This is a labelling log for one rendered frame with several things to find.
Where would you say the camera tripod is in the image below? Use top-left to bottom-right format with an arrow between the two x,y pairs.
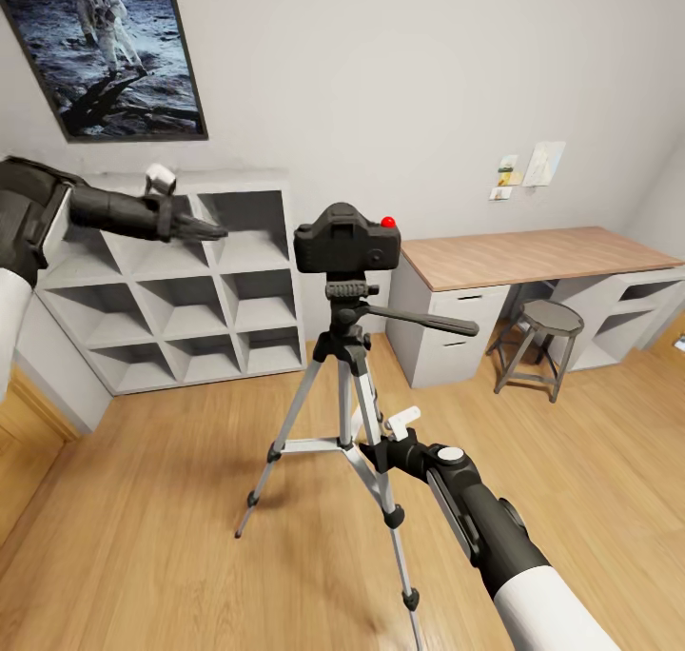
235,270 -> 480,651

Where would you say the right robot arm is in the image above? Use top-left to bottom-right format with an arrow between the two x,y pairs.
360,407 -> 621,651

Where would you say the digital camera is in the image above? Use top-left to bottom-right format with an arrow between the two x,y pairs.
293,202 -> 402,273

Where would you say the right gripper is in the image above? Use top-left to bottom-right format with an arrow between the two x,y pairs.
360,427 -> 420,474

